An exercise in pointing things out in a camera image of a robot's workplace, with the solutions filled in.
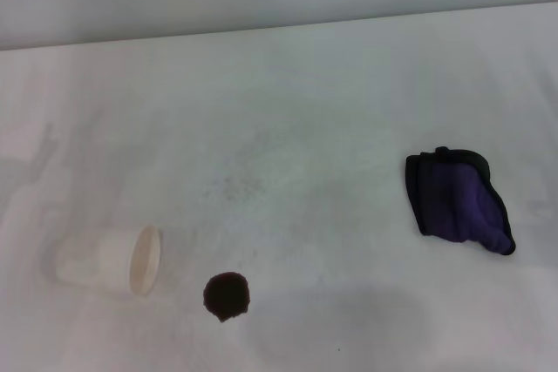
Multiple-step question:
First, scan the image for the purple rag with black trim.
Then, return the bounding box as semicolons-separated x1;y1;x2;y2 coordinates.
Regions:
404;145;517;257

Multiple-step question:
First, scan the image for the white paper cup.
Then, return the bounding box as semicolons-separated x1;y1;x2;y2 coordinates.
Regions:
54;223;165;299

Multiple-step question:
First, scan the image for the black water stain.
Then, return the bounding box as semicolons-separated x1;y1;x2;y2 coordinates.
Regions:
202;272;252;323

